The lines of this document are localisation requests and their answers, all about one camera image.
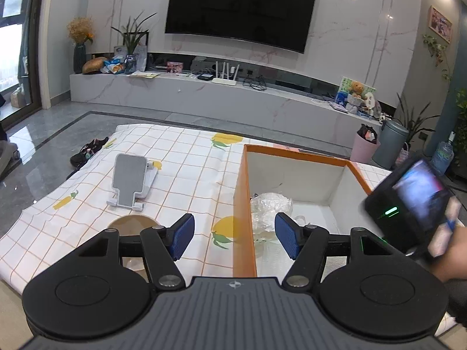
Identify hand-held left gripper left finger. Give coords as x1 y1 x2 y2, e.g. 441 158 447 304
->
78 213 196 288

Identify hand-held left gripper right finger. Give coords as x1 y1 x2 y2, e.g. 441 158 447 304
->
274 211 402 288

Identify white plastic bag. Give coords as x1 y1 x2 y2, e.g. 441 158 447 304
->
250 192 311 249

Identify orange cardboard box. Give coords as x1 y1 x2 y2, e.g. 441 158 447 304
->
233 144 388 278

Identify person's right forearm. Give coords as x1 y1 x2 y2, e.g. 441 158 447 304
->
431 222 467 289

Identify person's right hand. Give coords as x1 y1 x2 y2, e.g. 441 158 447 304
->
428 197 463 259

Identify beige paper cup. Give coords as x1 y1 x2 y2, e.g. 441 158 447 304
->
109 215 162 275

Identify lemon print checked tablecloth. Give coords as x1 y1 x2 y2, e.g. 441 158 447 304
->
0 124 467 338

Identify grey pedal trash can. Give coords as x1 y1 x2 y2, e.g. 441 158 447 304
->
372 120 410 170

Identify blue water jug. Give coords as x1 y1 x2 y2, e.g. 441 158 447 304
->
431 131 455 176

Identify pink bin with black bag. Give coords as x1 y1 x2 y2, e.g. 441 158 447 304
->
352 124 381 163

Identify grey phone stand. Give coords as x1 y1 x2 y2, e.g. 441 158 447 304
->
107 154 159 211

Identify long leaf potted plant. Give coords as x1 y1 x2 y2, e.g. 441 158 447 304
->
396 93 443 147

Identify leafy plant on cabinet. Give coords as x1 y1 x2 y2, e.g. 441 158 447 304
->
454 91 467 147

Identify pair of black shoes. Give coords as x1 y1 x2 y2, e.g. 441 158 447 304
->
70 136 110 169

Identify green picture card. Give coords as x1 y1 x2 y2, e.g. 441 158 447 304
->
337 77 376 105

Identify white marble television console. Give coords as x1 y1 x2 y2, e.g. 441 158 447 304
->
69 52 384 147

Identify hanging vine plant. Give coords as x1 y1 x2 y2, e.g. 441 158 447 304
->
422 34 454 81

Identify white wifi router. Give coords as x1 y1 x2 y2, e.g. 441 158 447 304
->
212 62 242 87

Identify blue snack bags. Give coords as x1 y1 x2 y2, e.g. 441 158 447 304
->
102 56 127 75

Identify brown round ornament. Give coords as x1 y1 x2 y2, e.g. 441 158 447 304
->
82 56 109 75

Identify green plant in glass vase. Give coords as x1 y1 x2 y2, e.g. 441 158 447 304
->
111 12 157 74

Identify brown paper bag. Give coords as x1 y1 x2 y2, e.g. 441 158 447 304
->
10 87 25 109

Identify vase of yellow dried flowers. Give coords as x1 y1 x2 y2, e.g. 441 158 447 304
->
67 16 95 74

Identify black tangled cable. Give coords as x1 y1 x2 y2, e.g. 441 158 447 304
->
243 75 268 90

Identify pink framed wall picture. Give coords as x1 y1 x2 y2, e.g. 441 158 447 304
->
428 5 453 43

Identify black wall television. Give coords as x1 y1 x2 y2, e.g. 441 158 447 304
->
165 0 319 53

